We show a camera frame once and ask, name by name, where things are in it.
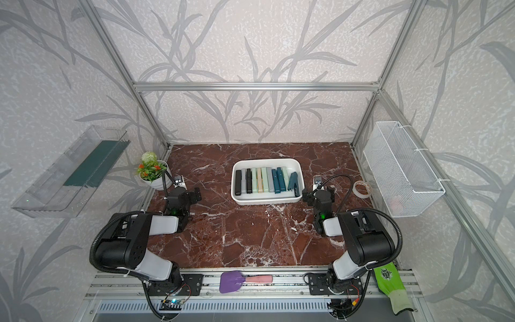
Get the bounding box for dark teal pliers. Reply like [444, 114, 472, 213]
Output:
[287, 172, 300, 197]
[276, 167, 286, 192]

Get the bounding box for white rectangular storage tray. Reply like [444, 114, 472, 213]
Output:
[231, 158, 304, 205]

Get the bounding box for light green pliers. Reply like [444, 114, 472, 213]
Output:
[282, 166, 289, 188]

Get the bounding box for pale green pliers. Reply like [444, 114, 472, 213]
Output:
[261, 167, 270, 193]

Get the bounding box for mint green pliers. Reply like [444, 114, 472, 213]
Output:
[251, 168, 258, 193]

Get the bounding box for grey black pliers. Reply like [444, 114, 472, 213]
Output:
[245, 169, 253, 194]

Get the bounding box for beige pliers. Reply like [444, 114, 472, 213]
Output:
[256, 168, 264, 193]

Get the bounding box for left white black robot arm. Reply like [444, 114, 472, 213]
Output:
[89, 186, 202, 284]

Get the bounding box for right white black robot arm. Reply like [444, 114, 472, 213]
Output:
[302, 189, 403, 291]

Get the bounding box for clear tape roll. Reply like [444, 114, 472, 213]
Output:
[352, 181, 372, 199]

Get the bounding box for potted artificial flower plant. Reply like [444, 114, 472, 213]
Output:
[137, 152, 172, 191]

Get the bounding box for purple pink spatula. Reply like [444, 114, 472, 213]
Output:
[219, 270, 273, 294]

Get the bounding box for green white work glove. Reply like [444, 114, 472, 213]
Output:
[374, 262, 414, 315]

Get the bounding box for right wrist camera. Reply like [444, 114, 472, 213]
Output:
[312, 176, 324, 191]

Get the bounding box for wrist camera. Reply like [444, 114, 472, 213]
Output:
[172, 175, 186, 189]
[312, 176, 324, 191]

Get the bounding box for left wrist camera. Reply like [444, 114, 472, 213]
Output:
[172, 175, 186, 189]

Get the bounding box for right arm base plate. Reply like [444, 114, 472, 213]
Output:
[303, 272, 363, 297]

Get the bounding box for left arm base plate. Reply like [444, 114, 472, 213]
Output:
[146, 274, 204, 297]

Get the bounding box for white wire mesh basket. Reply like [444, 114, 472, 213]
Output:
[363, 121, 445, 217]

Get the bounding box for clear plastic wall shelf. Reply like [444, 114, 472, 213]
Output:
[12, 126, 130, 218]

